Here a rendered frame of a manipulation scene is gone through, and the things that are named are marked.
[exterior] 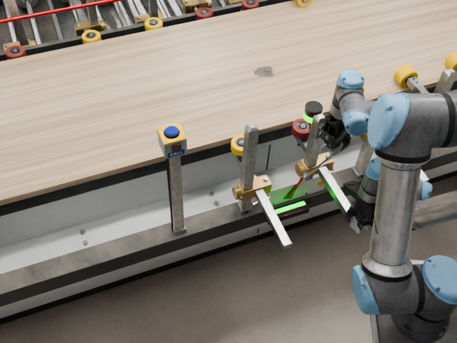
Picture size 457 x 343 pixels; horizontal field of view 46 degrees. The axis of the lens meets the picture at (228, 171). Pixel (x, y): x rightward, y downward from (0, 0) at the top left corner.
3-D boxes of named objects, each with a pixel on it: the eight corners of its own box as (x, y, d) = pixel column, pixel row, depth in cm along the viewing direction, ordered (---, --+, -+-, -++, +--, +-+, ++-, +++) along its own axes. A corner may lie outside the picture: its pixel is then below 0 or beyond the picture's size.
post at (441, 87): (416, 160, 224) (458, 72, 187) (409, 163, 223) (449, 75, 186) (411, 154, 226) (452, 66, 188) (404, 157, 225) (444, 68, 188)
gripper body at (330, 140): (315, 139, 175) (321, 113, 166) (332, 127, 179) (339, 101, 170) (332, 153, 172) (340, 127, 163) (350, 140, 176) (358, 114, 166)
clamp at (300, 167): (332, 169, 202) (334, 161, 198) (299, 180, 199) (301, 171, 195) (325, 158, 206) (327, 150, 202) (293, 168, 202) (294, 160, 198)
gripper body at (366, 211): (359, 231, 176) (367, 211, 166) (345, 211, 180) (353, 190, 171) (379, 224, 177) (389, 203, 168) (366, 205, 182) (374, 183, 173)
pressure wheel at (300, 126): (312, 149, 212) (317, 129, 203) (294, 154, 210) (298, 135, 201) (303, 135, 216) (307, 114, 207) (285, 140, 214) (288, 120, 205)
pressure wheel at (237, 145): (253, 156, 208) (256, 137, 199) (246, 172, 203) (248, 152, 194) (234, 151, 210) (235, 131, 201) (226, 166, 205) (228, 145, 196)
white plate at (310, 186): (328, 188, 212) (333, 173, 204) (268, 207, 205) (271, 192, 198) (328, 187, 212) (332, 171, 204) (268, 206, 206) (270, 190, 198)
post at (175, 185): (186, 231, 197) (182, 152, 162) (173, 235, 196) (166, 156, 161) (182, 222, 200) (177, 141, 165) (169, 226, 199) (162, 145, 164)
